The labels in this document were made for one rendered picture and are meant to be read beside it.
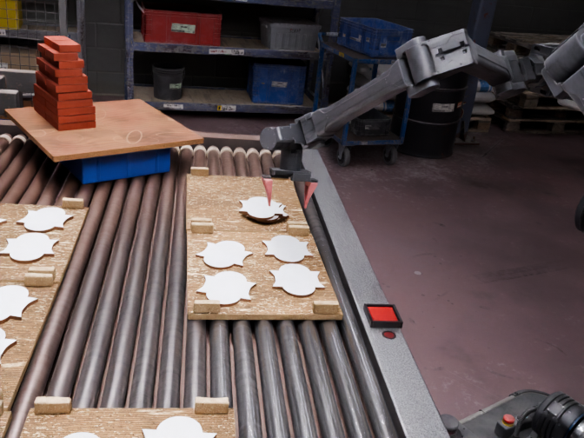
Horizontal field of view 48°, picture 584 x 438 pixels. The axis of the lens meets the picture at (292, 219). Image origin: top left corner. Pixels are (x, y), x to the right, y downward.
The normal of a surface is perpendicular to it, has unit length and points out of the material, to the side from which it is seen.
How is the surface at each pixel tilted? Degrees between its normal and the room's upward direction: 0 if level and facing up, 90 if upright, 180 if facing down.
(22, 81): 90
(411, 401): 0
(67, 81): 90
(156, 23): 90
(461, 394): 0
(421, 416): 0
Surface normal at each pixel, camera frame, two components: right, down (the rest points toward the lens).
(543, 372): 0.11, -0.90
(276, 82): 0.18, 0.43
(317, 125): -0.78, 0.15
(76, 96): 0.61, 0.39
